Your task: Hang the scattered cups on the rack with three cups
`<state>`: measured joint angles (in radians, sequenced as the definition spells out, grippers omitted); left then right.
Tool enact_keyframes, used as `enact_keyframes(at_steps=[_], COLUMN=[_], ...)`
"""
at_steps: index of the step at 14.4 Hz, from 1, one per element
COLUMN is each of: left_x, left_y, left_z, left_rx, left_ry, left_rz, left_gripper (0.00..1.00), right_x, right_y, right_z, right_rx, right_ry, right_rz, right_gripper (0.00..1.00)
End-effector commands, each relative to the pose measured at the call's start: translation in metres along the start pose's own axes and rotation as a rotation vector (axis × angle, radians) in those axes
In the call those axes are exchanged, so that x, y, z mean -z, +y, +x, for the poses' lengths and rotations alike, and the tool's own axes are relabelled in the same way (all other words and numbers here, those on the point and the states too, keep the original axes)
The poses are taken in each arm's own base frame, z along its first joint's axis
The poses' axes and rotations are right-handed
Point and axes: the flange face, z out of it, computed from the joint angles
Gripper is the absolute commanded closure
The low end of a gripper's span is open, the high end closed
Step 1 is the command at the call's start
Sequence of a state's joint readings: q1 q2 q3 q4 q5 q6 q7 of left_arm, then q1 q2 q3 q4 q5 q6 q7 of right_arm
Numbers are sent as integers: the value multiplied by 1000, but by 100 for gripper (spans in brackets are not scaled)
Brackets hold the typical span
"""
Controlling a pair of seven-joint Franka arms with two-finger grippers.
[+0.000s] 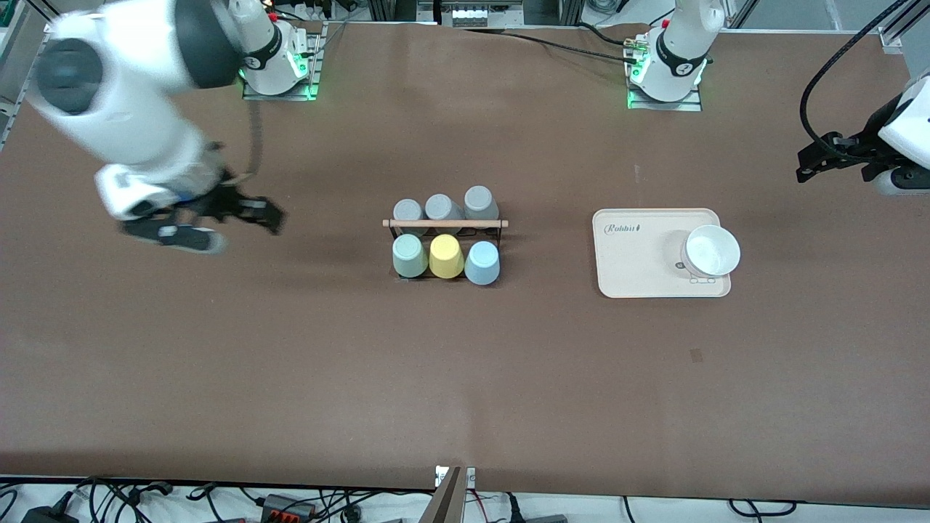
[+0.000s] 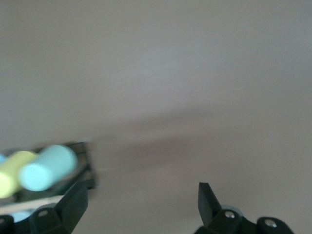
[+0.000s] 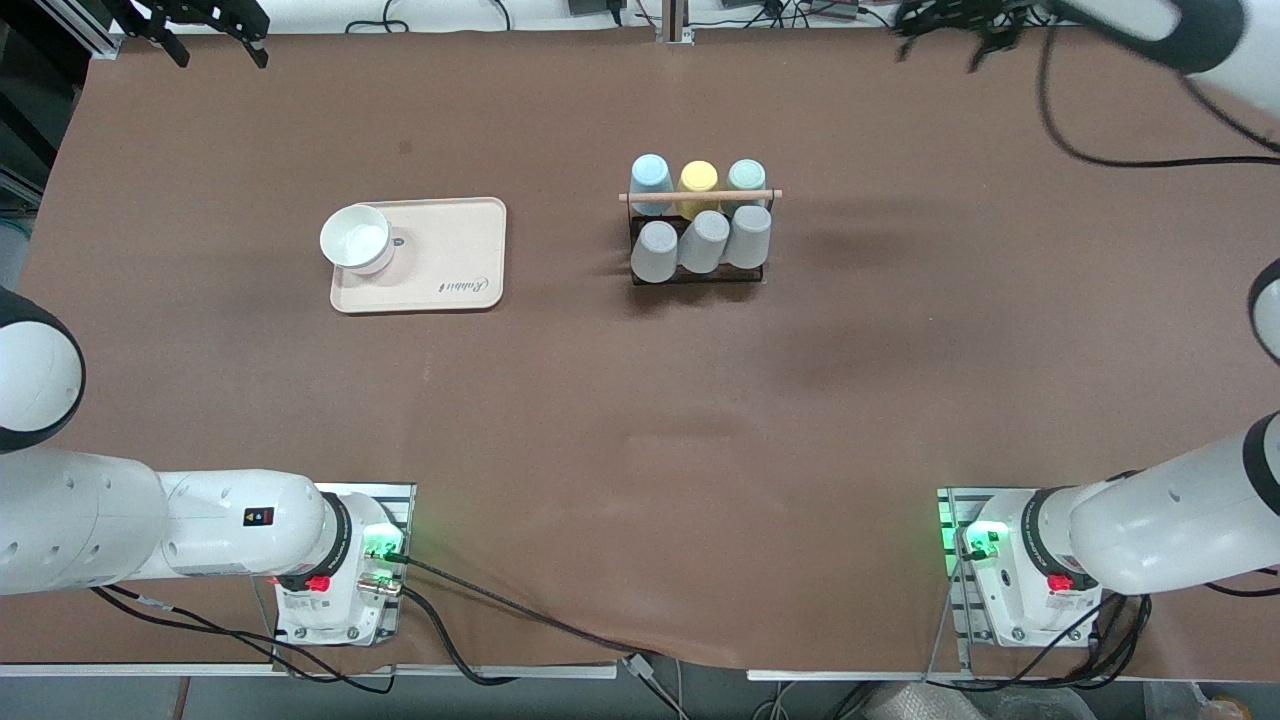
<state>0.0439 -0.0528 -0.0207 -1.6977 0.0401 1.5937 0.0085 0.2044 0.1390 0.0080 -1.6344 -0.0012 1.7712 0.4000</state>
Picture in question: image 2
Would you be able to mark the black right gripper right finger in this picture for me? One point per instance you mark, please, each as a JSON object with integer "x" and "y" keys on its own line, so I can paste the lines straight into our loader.
{"x": 209, "y": 207}

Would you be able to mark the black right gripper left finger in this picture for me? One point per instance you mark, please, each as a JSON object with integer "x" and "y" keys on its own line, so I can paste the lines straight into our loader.
{"x": 73, "y": 204}

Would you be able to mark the mint green plastic cup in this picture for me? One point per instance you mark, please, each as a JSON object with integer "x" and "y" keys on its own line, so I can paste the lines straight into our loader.
{"x": 46, "y": 168}

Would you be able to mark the pale blue plastic cup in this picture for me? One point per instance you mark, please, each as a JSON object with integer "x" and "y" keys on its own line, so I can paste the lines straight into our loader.
{"x": 20, "y": 215}

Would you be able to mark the yellow plastic cup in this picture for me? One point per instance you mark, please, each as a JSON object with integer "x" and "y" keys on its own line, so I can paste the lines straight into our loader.
{"x": 12, "y": 170}

